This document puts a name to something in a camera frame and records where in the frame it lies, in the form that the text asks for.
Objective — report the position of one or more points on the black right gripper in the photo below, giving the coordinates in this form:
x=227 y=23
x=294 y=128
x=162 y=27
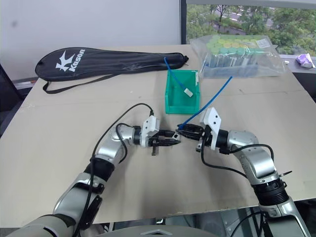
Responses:
x=204 y=135

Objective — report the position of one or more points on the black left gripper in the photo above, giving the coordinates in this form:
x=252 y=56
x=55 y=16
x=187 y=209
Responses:
x=155 y=140

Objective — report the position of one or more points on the white coupler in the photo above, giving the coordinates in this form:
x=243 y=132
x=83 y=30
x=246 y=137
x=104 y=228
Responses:
x=188 y=92
x=175 y=135

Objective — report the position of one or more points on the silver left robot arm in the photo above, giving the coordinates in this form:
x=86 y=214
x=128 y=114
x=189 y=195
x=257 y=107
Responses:
x=108 y=148

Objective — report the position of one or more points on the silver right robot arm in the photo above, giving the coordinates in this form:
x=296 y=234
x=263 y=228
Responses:
x=259 y=163

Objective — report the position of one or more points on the green plastic bin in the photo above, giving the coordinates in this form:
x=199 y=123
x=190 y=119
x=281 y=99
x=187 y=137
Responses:
x=182 y=101

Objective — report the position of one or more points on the clear bag of tubes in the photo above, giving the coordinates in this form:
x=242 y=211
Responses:
x=234 y=56

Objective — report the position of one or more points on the grey robot torso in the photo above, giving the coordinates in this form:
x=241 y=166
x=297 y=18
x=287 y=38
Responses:
x=158 y=233

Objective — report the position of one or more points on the black racket bag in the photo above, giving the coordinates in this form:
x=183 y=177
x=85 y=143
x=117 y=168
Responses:
x=103 y=63

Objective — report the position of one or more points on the purple and white wrapped object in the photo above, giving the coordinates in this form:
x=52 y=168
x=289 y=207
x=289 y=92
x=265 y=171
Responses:
x=305 y=61

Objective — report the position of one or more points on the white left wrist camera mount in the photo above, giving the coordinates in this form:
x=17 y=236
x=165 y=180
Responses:
x=151 y=124

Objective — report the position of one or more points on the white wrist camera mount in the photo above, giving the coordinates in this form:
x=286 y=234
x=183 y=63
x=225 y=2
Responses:
x=212 y=119
x=151 y=124

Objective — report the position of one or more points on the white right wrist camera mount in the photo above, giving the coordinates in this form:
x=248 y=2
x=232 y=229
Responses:
x=212 y=119

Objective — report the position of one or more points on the dark window frame post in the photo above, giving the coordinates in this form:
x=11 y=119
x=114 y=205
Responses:
x=183 y=22

